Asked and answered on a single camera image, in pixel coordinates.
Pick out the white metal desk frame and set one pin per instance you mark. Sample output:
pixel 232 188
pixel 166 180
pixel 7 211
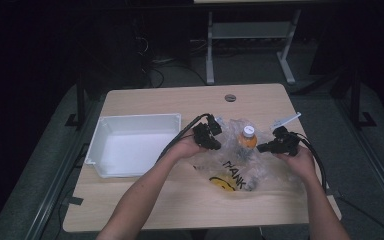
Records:
pixel 246 30

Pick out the person's right hand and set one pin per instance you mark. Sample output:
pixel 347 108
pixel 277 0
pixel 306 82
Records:
pixel 301 165

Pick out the black metal stand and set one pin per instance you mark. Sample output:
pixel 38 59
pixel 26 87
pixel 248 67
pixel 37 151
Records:
pixel 80 103
pixel 356 100

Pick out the white plastic bin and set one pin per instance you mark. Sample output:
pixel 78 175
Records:
pixel 130 150

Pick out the orange juice bottle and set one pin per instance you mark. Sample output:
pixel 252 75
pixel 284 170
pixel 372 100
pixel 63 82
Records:
pixel 247 140

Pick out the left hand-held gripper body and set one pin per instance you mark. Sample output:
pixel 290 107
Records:
pixel 200 133

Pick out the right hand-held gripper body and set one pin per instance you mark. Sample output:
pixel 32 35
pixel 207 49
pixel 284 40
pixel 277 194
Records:
pixel 290 143

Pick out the clear plastic bag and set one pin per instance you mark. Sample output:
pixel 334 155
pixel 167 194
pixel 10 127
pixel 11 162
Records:
pixel 266 170

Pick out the grey round table grommet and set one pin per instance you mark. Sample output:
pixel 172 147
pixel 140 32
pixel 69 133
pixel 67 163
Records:
pixel 230 98

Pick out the person's left hand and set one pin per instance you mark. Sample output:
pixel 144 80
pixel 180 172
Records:
pixel 185 148

